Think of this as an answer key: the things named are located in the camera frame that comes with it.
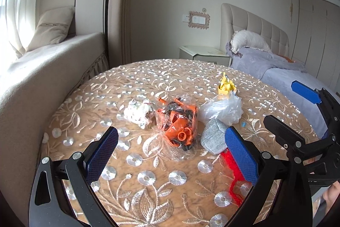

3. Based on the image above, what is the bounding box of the red mesh netting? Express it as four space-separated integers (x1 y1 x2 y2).
221 149 252 207

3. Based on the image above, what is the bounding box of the clear plastic bag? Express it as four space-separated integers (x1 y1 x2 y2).
198 92 243 126

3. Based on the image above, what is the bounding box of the person right hand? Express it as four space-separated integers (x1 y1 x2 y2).
323 181 340 214

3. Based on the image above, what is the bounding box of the bed with lavender cover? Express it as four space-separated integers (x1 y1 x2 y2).
225 43 339 138

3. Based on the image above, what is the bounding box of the orange item on bed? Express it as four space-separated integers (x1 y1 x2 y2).
281 56 295 63

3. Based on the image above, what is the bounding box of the white wardrobe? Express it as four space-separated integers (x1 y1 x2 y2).
292 0 339 93

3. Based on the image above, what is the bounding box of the yellow snack wrapper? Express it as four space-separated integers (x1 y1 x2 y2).
218 73 237 95

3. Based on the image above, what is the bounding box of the white pillow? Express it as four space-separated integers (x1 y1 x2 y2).
230 30 271 54

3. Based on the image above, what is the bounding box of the crumpled white paper ball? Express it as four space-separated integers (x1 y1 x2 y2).
123 99 154 130

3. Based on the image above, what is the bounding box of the window seat bench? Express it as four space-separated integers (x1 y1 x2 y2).
1 33 108 225

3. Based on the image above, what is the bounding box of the white nightstand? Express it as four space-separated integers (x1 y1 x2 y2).
179 46 232 67

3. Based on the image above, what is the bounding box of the embroidered beige tablecloth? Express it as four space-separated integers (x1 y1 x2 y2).
41 59 317 226

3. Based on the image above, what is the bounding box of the beige tufted headboard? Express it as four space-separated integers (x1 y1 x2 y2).
220 3 289 57

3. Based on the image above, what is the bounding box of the bag of orange parts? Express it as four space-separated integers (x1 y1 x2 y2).
156 94 199 162

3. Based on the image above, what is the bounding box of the beige cushion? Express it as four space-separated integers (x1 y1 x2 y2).
25 6 75 52

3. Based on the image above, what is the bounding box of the white sheer curtain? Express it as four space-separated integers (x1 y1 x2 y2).
1 0 37 58

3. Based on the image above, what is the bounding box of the framed wall switch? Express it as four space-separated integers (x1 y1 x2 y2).
188 7 210 30

